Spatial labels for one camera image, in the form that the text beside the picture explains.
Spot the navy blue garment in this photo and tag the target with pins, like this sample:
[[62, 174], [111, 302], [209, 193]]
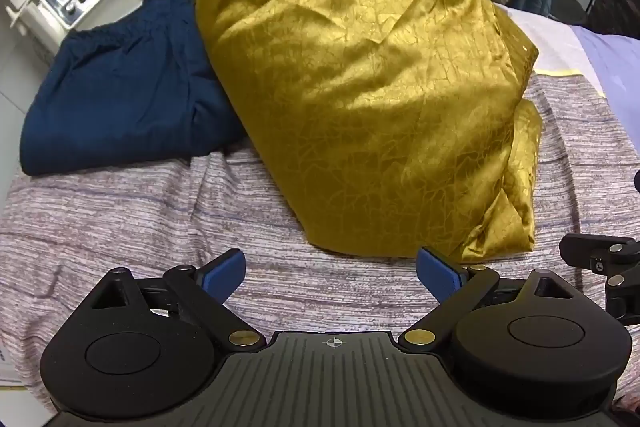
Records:
[[125, 92]]

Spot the golden satin padded jacket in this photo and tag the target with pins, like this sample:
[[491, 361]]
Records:
[[360, 97]]

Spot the mauve striped blanket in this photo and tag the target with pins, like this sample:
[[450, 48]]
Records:
[[150, 217]]

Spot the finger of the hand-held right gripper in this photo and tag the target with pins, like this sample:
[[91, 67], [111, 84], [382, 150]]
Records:
[[600, 252]]

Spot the lavender floral bed sheet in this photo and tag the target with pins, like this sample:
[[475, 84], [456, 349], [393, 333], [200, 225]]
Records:
[[612, 72]]

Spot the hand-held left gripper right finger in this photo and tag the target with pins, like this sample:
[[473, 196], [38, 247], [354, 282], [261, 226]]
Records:
[[434, 274]]

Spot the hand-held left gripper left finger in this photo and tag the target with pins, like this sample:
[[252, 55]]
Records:
[[226, 271]]

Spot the pale white cloth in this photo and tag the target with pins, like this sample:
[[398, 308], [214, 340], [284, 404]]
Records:
[[540, 42]]

